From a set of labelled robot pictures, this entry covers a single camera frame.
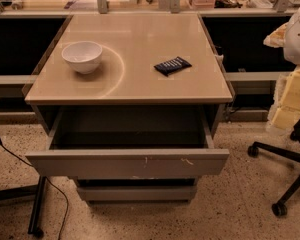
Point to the grey top drawer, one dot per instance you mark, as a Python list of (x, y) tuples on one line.
[(130, 142)]

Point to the black metal stand leg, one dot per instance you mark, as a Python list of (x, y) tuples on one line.
[(36, 191)]

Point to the white ceramic bowl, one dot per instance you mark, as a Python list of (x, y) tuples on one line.
[(83, 57)]

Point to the grey drawer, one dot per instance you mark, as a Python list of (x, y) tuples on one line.
[(130, 142), (138, 193)]

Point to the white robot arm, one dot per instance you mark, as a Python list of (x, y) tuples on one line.
[(287, 36)]

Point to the grey drawer cabinet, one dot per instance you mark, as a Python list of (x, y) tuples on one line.
[(132, 45)]

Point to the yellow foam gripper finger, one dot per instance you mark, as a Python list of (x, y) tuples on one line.
[(285, 112)]

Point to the dark blue snack packet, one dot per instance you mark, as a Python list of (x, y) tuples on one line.
[(172, 66)]

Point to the grey bottom drawer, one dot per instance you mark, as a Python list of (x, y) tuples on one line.
[(138, 193)]

